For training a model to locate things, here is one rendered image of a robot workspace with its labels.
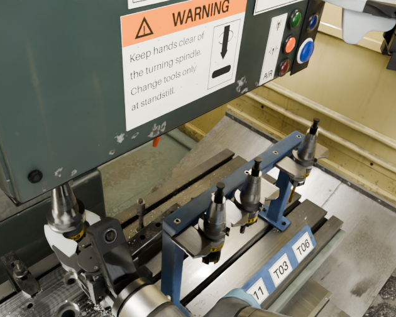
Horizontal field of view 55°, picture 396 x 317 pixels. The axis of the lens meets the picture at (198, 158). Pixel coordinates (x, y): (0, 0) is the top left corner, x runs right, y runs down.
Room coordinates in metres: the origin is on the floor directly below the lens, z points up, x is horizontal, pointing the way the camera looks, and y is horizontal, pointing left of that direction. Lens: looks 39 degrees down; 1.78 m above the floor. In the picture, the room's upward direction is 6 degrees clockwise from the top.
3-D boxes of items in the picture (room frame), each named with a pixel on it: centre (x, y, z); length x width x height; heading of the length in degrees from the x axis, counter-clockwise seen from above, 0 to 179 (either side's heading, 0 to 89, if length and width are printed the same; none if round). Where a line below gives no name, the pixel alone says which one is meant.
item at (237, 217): (0.53, -0.08, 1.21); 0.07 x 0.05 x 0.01; 49
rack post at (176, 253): (0.49, 0.03, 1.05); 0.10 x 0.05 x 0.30; 49
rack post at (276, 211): (0.82, -0.26, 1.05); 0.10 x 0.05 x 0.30; 49
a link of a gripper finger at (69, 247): (0.39, 0.22, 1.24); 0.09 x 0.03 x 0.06; 62
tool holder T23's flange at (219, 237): (0.49, -0.04, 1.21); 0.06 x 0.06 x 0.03
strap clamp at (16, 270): (0.48, 0.38, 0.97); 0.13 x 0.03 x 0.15; 49
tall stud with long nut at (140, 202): (0.72, 0.14, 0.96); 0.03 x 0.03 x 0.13
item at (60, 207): (0.43, 0.22, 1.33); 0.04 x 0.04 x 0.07
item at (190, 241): (0.45, -0.01, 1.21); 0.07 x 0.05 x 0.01; 49
